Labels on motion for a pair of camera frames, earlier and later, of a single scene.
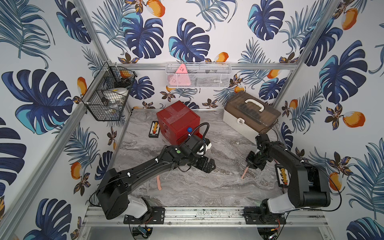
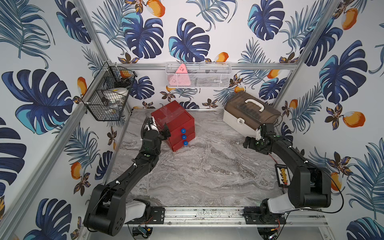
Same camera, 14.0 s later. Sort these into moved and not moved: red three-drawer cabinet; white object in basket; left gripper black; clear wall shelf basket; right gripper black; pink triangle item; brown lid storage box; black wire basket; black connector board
Moved: right gripper black; red three-drawer cabinet; left gripper black
Not moved: black connector board; pink triangle item; white object in basket; brown lid storage box; clear wall shelf basket; black wire basket
